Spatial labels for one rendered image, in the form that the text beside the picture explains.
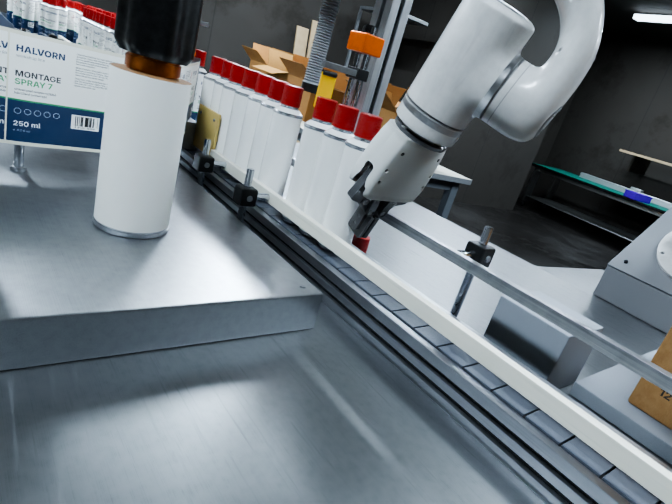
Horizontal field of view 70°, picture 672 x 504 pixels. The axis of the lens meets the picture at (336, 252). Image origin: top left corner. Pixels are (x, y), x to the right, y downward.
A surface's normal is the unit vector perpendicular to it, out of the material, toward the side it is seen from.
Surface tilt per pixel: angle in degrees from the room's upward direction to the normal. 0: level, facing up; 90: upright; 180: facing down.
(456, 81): 102
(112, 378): 0
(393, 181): 113
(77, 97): 90
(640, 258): 41
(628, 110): 90
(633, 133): 90
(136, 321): 90
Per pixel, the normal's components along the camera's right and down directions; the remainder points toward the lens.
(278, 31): 0.48, 0.43
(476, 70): -0.32, 0.42
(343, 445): 0.27, -0.90
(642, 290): -0.80, -0.02
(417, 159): 0.43, 0.72
